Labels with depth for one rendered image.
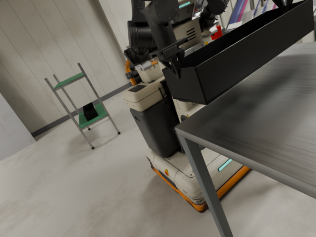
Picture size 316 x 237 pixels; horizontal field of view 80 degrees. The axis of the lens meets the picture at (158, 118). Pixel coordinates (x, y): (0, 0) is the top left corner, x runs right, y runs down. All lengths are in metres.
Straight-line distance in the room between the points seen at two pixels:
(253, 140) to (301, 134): 0.09
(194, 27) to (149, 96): 0.46
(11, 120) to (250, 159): 4.88
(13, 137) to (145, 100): 4.20
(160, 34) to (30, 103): 4.94
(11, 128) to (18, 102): 0.67
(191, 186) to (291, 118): 0.75
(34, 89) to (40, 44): 1.02
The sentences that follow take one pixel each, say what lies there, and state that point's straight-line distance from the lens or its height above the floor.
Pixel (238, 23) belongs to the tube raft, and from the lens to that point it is 2.61.
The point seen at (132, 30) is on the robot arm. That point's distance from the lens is 0.77.
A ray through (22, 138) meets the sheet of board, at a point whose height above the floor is 0.20.
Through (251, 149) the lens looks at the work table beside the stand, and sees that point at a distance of 0.46.
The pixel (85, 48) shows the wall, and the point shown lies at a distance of 5.18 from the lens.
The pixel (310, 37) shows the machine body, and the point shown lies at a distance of 2.66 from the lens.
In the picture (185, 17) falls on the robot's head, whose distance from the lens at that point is 1.00.
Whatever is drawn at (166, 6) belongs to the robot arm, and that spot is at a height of 1.13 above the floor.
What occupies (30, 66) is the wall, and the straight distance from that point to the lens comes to 5.25.
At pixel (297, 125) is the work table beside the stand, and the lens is 0.52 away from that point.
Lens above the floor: 1.10
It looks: 24 degrees down
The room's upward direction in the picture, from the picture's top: 25 degrees counter-clockwise
